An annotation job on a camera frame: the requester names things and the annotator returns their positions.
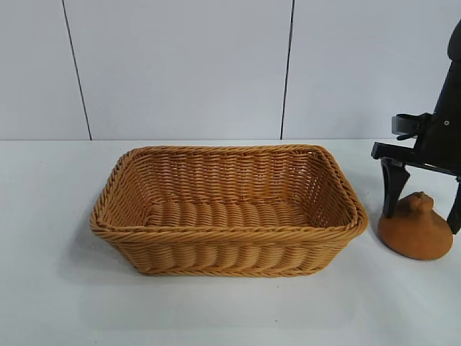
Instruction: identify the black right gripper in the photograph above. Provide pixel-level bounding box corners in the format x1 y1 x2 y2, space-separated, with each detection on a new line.
372 57 461 234

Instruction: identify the orange-brown cone-shaped bun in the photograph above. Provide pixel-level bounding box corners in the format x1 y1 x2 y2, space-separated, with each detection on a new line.
377 191 453 261

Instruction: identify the tan woven wicker basket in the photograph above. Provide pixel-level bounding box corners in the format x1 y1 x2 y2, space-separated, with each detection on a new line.
89 143 369 278

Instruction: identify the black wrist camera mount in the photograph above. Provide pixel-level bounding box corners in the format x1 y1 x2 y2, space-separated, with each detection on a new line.
390 113 431 141

